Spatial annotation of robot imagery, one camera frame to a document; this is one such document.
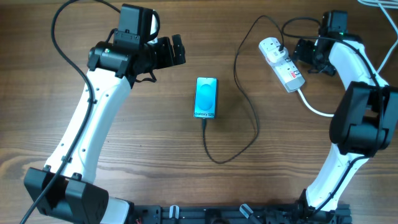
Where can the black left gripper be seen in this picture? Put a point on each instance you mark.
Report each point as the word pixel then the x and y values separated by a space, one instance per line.
pixel 167 59

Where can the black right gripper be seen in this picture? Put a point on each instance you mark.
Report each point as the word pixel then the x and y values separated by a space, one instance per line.
pixel 306 46

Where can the blue screen Galaxy smartphone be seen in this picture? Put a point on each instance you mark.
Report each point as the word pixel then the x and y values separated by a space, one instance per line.
pixel 205 98

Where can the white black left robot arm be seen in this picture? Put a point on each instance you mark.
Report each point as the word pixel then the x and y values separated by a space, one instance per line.
pixel 64 188

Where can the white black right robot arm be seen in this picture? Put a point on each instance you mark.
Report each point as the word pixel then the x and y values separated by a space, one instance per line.
pixel 363 123

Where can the white USB charger plug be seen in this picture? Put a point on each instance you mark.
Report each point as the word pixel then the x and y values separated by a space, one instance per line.
pixel 275 56

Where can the white power strip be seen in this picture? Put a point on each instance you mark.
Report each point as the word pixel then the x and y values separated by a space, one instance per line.
pixel 286 71

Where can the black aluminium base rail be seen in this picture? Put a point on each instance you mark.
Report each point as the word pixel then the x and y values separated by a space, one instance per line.
pixel 244 214

